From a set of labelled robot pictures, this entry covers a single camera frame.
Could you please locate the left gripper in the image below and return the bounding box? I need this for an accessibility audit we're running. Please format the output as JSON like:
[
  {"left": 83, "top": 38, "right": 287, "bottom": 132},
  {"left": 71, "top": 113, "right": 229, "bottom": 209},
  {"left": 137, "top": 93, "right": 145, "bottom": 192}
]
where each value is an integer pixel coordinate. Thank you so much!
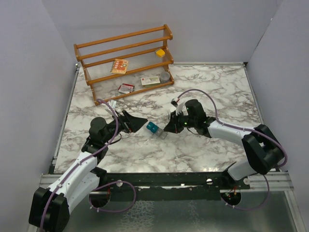
[{"left": 102, "top": 110, "right": 148, "bottom": 144}]

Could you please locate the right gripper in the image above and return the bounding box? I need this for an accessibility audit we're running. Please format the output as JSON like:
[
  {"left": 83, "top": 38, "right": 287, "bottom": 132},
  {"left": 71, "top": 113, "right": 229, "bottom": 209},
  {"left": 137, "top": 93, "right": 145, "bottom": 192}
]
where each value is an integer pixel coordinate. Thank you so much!
[{"left": 164, "top": 110, "right": 197, "bottom": 134}]

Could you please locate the blue and grey pill organizer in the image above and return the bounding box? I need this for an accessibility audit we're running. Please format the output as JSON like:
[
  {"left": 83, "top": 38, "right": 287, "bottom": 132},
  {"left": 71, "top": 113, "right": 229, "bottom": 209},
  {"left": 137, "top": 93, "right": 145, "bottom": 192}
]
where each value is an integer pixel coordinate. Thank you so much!
[{"left": 146, "top": 121, "right": 167, "bottom": 140}]

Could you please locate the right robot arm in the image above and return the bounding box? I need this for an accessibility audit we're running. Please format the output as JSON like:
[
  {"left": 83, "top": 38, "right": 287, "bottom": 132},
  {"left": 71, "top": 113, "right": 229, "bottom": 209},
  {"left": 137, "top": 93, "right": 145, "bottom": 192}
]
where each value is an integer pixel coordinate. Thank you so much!
[{"left": 164, "top": 99, "right": 284, "bottom": 189}]

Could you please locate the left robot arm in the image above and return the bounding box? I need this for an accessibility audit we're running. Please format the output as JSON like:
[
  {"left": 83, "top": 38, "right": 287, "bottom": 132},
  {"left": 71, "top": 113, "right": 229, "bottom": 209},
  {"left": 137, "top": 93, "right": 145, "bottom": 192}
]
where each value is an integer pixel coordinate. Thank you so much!
[{"left": 28, "top": 110, "right": 148, "bottom": 232}]

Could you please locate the red white medicine box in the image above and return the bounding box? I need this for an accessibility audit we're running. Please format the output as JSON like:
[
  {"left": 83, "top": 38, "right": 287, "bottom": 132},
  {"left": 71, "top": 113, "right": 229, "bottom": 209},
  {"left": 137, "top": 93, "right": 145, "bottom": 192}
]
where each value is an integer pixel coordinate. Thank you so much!
[{"left": 118, "top": 83, "right": 135, "bottom": 94}]

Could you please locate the green white medicine box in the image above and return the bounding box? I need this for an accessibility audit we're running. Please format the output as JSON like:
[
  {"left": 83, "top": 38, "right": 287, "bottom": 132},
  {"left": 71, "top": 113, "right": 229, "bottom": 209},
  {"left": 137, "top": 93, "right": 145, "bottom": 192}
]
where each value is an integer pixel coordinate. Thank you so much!
[{"left": 140, "top": 76, "right": 161, "bottom": 87}]

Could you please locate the clear round plastic jar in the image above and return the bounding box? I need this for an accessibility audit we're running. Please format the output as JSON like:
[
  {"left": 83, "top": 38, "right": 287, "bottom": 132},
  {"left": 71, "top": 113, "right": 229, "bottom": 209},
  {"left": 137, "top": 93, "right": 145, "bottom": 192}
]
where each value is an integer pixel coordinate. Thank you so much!
[{"left": 159, "top": 72, "right": 170, "bottom": 84}]

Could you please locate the orange spiral notebook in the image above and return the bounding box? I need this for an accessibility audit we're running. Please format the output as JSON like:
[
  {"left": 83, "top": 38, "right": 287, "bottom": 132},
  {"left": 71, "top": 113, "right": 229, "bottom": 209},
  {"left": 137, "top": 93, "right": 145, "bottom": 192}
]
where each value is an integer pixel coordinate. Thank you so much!
[{"left": 111, "top": 59, "right": 128, "bottom": 74}]

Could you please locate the wooden three-tier shelf rack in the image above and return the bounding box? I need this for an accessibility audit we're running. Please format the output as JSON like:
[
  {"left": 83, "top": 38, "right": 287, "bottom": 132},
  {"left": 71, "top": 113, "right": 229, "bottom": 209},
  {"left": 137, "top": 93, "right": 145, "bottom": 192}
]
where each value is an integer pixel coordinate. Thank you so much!
[{"left": 74, "top": 24, "right": 174, "bottom": 105}]

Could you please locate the yellow lidded small jar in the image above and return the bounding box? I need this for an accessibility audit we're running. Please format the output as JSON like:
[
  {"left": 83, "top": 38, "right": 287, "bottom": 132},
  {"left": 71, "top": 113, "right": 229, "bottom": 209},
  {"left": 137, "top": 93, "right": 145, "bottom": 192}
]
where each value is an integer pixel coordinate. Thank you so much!
[{"left": 155, "top": 49, "right": 166, "bottom": 58}]

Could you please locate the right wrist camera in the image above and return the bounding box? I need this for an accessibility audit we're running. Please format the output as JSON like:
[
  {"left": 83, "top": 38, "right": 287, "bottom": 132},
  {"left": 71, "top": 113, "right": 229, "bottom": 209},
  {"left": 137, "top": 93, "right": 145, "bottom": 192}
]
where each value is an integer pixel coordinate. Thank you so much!
[{"left": 170, "top": 97, "right": 184, "bottom": 116}]

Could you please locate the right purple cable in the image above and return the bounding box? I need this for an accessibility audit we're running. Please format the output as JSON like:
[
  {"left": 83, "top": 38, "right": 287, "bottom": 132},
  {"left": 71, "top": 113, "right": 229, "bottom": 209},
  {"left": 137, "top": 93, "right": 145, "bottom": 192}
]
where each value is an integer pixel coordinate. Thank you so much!
[{"left": 172, "top": 88, "right": 288, "bottom": 211}]

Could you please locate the purple cable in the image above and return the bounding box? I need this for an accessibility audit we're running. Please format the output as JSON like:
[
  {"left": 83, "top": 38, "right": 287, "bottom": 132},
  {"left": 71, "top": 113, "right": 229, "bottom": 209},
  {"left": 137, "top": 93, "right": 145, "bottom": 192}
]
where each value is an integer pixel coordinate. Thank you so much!
[
  {"left": 172, "top": 88, "right": 288, "bottom": 211},
  {"left": 38, "top": 98, "right": 136, "bottom": 230}
]

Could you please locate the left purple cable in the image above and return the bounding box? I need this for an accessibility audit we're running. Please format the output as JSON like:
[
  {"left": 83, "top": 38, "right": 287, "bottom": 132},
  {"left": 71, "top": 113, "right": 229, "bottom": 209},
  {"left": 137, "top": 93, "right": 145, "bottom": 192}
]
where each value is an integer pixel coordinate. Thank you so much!
[{"left": 38, "top": 98, "right": 136, "bottom": 230}]

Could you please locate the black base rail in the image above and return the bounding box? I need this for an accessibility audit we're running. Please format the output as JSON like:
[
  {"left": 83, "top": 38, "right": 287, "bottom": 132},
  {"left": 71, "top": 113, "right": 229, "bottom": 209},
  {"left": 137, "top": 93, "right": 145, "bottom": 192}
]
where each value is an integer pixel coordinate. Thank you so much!
[{"left": 90, "top": 172, "right": 250, "bottom": 206}]

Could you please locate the aluminium frame rail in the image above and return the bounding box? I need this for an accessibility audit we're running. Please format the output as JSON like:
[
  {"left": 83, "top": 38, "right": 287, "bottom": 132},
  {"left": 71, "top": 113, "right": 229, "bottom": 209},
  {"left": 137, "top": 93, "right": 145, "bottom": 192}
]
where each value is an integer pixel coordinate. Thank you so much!
[{"left": 39, "top": 172, "right": 294, "bottom": 192}]

